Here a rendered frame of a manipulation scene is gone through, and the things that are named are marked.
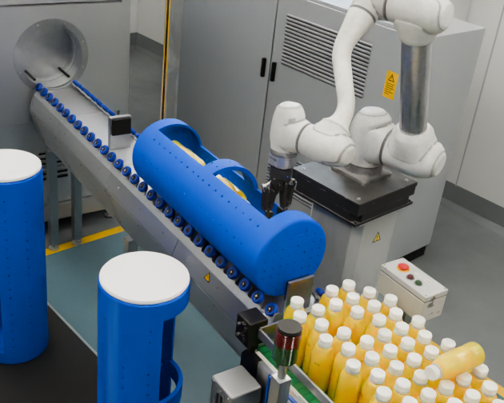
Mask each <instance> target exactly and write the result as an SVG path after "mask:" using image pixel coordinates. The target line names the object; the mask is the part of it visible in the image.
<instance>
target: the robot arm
mask: <svg viewBox="0 0 504 403"><path fill-rule="evenodd" d="M453 16H454V5H453V3H452V1H451V0H353V1H352V3H351V5H350V8H349V9H348V11H347V13H346V16H345V19H344V21H343V23H342V26H341V28H340V31H339V32H338V35H337V37H336V39H335V42H334V47H333V52H332V63H333V70H334V80H335V85H336V91H337V97H338V106H337V109H336V110H335V112H334V114H333V115H332V116H331V117H329V118H323V119H322V120H321V121H320V122H318V123H316V124H315V125H314V124H312V123H310V122H308V121H307V120H306V119H305V112H304V109H303V108H302V105H301V104H299V103H297V102H282V103H281V104H279V105H278V106H277V107H276V110H275V111H274V116H273V119H272V122H271V127H270V156H269V163H270V179H269V180H268V182H267V183H266V184H265V185H264V184H261V187H262V200H261V209H262V210H263V211H264V212H265V217H267V218H268V219H271V218H272V217H273V215H274V212H273V211H272V209H273V206H274V201H275V198H276V196H277V195H278V191H279V203H280V206H278V208H277V213H276V215H277V214H279V213H282V212H285V210H288V208H287V207H288V206H289V207H290V206H291V202H292V198H293V194H294V187H295V185H296V183H297V181H296V180H295V179H293V178H292V173H293V167H295V165H296V161H297V155H298V154H301V155H303V156H305V157H306V158H309V159H310V160H312V161H314V162H317V163H320V164H323V165H325V166H332V167H331V169H332V170H333V171H336V172H339V173H340V174H343V175H344V176H346V177H348V178H350V179H352V180H354V181H355V182H357V183H358V184H359V185H360V186H367V185H368V184H370V183H372V182H376V181H378V180H381V179H383V178H389V177H391V175H392V173H391V172H390V171H389V170H385V169H383V168H382V165H384V166H387V167H389V168H390V169H392V170H395V171H397V172H399V173H401V174H405V175H408V176H411V177H413V178H431V177H434V176H437V175H438V174H439V173H440V171H441V170H442V168H443V166H444V164H445V162H446V151H445V149H444V148H443V146H442V144H441V143H439V142H438V140H437V138H436V136H435V133H434V128H433V127H432V126H431V124H429V123H428V122H427V119H428V105H429V91H430V69H431V54H432V41H433V40H434V39H435V38H436V36H437V34H440V33H442V32H443V31H445V30H446V29H447V28H448V27H449V25H450V24H451V22H452V20H453ZM377 20H379V21H388V22H392V23H393V24H394V28H395V29H396V32H397V34H398V37H399V39H400V40H401V42H402V47H401V80H400V114H399V123H398V124H397V125H395V124H393V123H392V118H391V116H390V115H389V114H388V113H387V112H386V111H385V110H384V109H382V108H379V107H375V106H367V107H364V108H362V109H361V110H360V111H359V112H358V113H357V114H356V115H355V117H354V119H353V121H352V122H351V120H352V117H353V115H354V107H355V98H354V83H353V74H352V67H351V54H352V50H353V48H354V47H355V45H356V44H357V43H358V41H359V40H360V39H361V38H362V37H363V36H364V35H365V34H366V33H367V32H368V31H369V30H370V29H371V28H372V27H373V25H374V24H375V23H376V21H377ZM350 122H351V125H350ZM349 126H350V129H349ZM269 191H270V193H269Z"/></svg>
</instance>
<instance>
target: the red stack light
mask: <svg viewBox="0 0 504 403"><path fill-rule="evenodd" d="M301 339H302V333H301V334H300V335H298V336H296V337H287V336H284V335H282V334H280V333H279V332H278V330H277V326H276V331H275V336H274V343H275V345H276V346H277V347H279V348H280V349H284V350H294V349H297V348H298V347H299V346H300V344H301Z"/></svg>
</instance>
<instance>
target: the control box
mask: <svg viewBox="0 0 504 403"><path fill-rule="evenodd" d="M399 263H406V264H407V265H408V266H409V267H410V268H409V269H407V270H402V269H400V268H398V264H399ZM409 273H411V274H413V275H414V279H409V278H407V275H408V274H409ZM419 274H420V275H421V276H419ZM422 276H423V277H422ZM424 278H425V280H424ZM426 279H427V281H428V280H429V281H430V282H429V281H428V282H427V281H426ZM416 280H421V281H422V284H421V285H416V284H415V281H416ZM431 282H432V283H431ZM376 290H377V291H378V292H379V293H381V294H382V295H383V296H384V297H385V295H386V294H388V293H390V294H393V295H395V296H396V297H397V298H398V300H397V307H398V308H400V309H401V310H402V311H404V312H405V313H406V314H408V315H409V316H410V317H413V316H414V315H419V316H422V317H424V318H425V319H426V321H427V320H430V319H431V318H434V317H437V316H440V315H441V313H442V308H443V306H444V302H445V300H446V295H447V292H448V289H447V288H445V287H444V286H443V285H441V284H439V283H438V282H437V281H435V280H434V279H433V278H432V277H430V276H428V275H427V274H426V273H424V272H422V271H421V270H420V269H419V268H417V267H416V266H415V265H413V264H411V263H410V262H408V261H407V260H406V259H405V258H400V259H398V260H395V261H390V262H387V263H385V264H382V265H381V270H380V273H379V277H378V284H377V287H376Z"/></svg>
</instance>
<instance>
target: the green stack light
mask: <svg viewBox="0 0 504 403"><path fill-rule="evenodd" d="M299 348H300V346H299V347H298V348H297V349H294V350H284V349H280V348H279V347H277V346H276V345H275V343H274V346H273V352H272V359H273V361H274V362H275V363H276V364H278V365H281V366H292V365H294V364H296V362H297V361H298V353H299Z"/></svg>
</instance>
